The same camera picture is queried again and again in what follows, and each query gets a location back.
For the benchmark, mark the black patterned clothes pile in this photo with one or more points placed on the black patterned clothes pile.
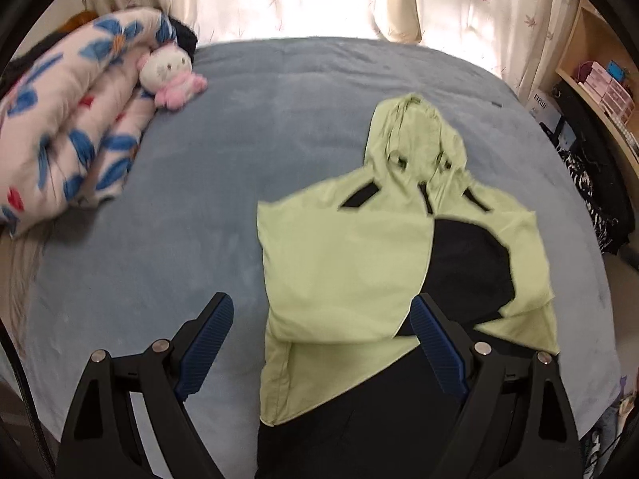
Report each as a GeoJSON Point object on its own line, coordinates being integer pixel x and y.
{"type": "Point", "coordinates": [599, 159]}

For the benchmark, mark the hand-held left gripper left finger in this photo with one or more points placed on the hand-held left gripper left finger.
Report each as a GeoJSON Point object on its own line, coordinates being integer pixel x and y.
{"type": "Point", "coordinates": [207, 342]}

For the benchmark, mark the white keyboard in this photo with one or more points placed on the white keyboard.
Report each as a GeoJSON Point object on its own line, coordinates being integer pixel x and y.
{"type": "Point", "coordinates": [630, 140]}

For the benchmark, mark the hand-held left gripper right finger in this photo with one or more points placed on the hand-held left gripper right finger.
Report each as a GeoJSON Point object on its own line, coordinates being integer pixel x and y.
{"type": "Point", "coordinates": [439, 347]}

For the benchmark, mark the black and white patterned cloth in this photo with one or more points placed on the black and white patterned cloth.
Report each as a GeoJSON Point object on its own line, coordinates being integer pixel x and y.
{"type": "Point", "coordinates": [581, 179]}

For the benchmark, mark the grey pillow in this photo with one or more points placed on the grey pillow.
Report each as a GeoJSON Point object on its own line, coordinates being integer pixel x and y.
{"type": "Point", "coordinates": [20, 269]}

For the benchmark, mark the stack of pink boxes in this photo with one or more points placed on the stack of pink boxes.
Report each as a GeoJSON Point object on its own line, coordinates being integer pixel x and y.
{"type": "Point", "coordinates": [609, 90]}

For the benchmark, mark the purple yarn ball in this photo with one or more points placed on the purple yarn ball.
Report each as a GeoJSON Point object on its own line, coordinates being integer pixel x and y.
{"type": "Point", "coordinates": [584, 72]}

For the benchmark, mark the cream curtain panel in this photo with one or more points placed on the cream curtain panel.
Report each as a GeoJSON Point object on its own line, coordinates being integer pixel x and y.
{"type": "Point", "coordinates": [399, 0]}

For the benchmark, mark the green and black hooded jacket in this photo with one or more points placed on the green and black hooded jacket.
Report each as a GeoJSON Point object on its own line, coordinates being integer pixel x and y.
{"type": "Point", "coordinates": [339, 259]}

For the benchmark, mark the light blue box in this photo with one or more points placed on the light blue box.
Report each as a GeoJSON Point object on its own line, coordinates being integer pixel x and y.
{"type": "Point", "coordinates": [566, 134]}

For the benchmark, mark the white cardboard box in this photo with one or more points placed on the white cardboard box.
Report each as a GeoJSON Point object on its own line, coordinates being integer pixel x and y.
{"type": "Point", "coordinates": [539, 102]}

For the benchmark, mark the floral quilt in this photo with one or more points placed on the floral quilt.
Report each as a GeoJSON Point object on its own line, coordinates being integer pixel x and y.
{"type": "Point", "coordinates": [60, 124]}

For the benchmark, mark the white and pink cat plush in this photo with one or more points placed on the white and pink cat plush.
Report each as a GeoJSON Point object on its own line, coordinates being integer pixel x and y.
{"type": "Point", "coordinates": [164, 67]}

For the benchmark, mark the light wooden shelf desk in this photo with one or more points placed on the light wooden shelf desk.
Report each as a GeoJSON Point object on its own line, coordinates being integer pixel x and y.
{"type": "Point", "coordinates": [589, 30]}

